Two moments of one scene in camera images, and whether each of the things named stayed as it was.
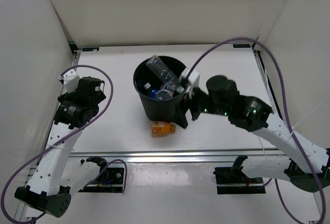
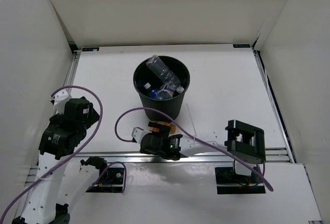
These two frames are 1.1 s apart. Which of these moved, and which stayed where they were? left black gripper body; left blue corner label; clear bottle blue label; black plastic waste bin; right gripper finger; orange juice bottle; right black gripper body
Moved: left black gripper body; right black gripper body; right gripper finger
Stayed: black plastic waste bin; left blue corner label; clear bottle blue label; orange juice bottle
